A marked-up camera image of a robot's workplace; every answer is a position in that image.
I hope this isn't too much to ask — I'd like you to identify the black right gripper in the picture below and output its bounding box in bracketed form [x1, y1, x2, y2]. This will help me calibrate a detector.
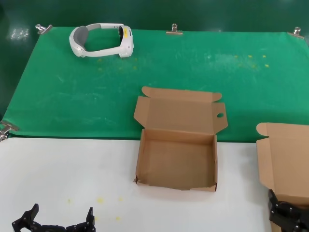
[268, 189, 309, 232]

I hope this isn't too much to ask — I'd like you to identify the green table mat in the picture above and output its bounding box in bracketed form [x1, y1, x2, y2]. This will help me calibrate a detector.
[1, 26, 309, 144]

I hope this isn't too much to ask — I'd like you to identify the silver binder clip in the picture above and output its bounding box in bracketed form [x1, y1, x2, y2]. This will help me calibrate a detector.
[0, 120, 20, 142]
[287, 27, 305, 39]
[166, 23, 183, 36]
[35, 24, 53, 35]

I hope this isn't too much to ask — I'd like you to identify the white VR headset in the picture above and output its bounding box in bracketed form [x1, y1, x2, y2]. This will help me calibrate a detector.
[69, 23, 134, 58]

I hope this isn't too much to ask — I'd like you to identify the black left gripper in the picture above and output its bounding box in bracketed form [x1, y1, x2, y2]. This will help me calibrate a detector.
[12, 203, 97, 232]

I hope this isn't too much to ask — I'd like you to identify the open cardboard box with hole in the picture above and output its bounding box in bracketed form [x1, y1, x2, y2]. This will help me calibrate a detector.
[133, 86, 229, 193]

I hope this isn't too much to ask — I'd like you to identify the white table sheet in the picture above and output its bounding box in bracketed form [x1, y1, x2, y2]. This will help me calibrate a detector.
[0, 137, 273, 232]

